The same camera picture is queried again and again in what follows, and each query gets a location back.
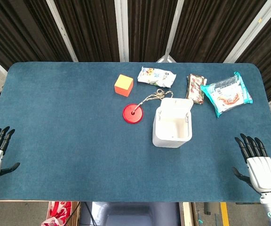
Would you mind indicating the blue table mat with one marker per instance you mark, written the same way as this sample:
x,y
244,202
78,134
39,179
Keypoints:
x,y
79,131

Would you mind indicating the wooden board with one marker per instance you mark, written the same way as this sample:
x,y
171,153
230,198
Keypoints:
x,y
186,213

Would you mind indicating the orange yellow cube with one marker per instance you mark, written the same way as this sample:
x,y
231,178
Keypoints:
x,y
123,85

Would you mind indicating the white lidded box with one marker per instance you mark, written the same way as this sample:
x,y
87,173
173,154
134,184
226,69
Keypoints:
x,y
173,123

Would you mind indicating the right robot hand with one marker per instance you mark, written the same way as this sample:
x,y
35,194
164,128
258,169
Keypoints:
x,y
261,169

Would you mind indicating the teal clear snack package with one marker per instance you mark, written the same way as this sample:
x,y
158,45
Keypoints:
x,y
226,93

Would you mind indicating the red white plastic bag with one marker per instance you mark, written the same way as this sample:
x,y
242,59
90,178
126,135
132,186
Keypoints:
x,y
56,213

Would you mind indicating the red disc with hole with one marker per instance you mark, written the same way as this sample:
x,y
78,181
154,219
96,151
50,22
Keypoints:
x,y
132,113

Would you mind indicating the brown red snack packet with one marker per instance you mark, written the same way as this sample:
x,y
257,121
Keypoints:
x,y
195,89

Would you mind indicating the white snack bag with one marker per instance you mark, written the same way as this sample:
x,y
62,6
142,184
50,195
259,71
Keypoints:
x,y
156,77

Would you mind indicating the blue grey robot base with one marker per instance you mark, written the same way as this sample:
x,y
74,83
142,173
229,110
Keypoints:
x,y
130,214

